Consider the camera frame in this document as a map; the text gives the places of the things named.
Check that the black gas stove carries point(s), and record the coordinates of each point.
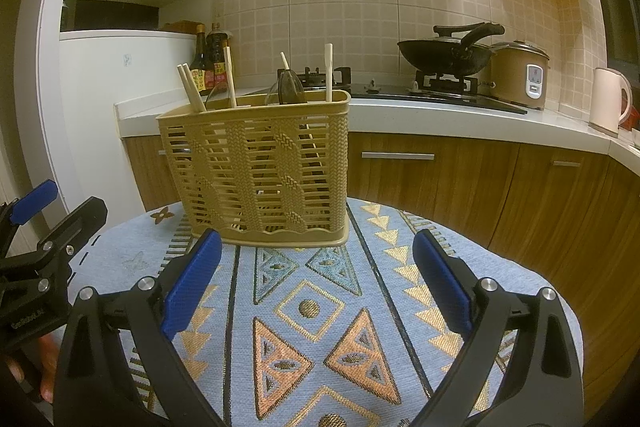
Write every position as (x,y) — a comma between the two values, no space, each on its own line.
(400,94)

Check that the brown box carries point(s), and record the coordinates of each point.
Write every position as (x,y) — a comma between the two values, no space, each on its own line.
(182,28)

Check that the clear grey plastic spoon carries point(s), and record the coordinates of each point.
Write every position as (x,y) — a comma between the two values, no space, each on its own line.
(290,89)
(216,94)

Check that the white countertop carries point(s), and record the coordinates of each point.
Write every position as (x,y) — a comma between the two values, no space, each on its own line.
(500,119)

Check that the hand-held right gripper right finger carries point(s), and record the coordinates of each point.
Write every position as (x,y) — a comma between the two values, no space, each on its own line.
(442,282)

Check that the white refrigerator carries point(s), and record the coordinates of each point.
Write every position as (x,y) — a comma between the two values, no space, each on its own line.
(110,107)

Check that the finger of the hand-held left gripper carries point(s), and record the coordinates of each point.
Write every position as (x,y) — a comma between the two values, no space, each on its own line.
(80,219)
(32,202)

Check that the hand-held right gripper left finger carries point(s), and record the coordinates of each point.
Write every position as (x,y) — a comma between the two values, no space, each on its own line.
(192,282)

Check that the person's left hand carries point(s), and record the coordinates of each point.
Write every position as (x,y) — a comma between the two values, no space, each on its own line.
(47,367)

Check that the cream electric kettle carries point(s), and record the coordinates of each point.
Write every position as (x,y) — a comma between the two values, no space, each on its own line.
(607,102)

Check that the beige plastic utensil basket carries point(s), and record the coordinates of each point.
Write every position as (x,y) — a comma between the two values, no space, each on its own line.
(280,187)

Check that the dark soy sauce bottle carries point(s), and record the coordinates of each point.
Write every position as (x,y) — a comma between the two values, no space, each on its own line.
(201,57)

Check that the beige rice cooker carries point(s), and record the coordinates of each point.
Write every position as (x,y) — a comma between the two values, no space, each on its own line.
(520,77)

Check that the black wok lid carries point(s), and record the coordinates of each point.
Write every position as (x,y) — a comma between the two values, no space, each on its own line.
(467,34)

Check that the blue patterned table mat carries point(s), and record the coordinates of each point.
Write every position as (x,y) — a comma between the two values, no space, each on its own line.
(300,287)

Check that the black wok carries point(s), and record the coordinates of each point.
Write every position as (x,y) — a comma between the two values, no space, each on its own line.
(440,57)

